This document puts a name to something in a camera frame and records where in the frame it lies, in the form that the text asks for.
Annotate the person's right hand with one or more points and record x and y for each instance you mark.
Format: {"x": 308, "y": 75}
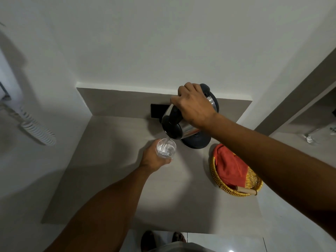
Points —
{"x": 195, "y": 107}

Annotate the person's left hand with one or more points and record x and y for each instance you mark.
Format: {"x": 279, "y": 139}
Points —
{"x": 149, "y": 158}

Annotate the person's left thumb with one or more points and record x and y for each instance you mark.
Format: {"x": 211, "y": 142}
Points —
{"x": 165, "y": 161}

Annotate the person's right fingers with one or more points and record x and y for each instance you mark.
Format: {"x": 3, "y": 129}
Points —
{"x": 185, "y": 93}

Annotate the clear drinking glass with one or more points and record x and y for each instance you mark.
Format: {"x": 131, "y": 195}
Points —
{"x": 168, "y": 150}

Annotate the steel and black electric kettle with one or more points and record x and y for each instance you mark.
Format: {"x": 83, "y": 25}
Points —
{"x": 174, "y": 127}

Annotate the person's left forearm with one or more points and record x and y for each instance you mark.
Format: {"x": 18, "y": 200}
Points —
{"x": 105, "y": 207}

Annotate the person's right forearm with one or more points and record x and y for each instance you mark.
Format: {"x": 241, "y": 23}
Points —
{"x": 267, "y": 160}

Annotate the black kettle base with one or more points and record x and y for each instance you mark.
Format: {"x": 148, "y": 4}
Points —
{"x": 196, "y": 143}

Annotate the red cloth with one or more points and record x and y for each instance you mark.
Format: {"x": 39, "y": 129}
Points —
{"x": 231, "y": 167}

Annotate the yellow wicker basket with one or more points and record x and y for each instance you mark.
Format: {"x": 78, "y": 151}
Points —
{"x": 231, "y": 190}

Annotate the person's right shoe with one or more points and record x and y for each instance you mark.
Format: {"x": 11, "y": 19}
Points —
{"x": 179, "y": 236}

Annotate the person's shoe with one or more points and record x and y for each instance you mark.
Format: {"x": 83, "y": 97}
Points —
{"x": 179, "y": 236}
{"x": 150, "y": 241}

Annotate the person's left shoe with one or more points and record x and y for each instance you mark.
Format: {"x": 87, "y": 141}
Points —
{"x": 150, "y": 241}

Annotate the beige paper sachet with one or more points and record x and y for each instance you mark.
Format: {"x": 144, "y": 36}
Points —
{"x": 246, "y": 191}

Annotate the person's grey shorts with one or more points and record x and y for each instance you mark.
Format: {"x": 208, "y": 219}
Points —
{"x": 183, "y": 248}

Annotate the clear plastic wrapper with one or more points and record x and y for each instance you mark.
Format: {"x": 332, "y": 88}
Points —
{"x": 313, "y": 137}

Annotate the black wall socket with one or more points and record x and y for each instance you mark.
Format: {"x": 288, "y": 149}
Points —
{"x": 157, "y": 111}

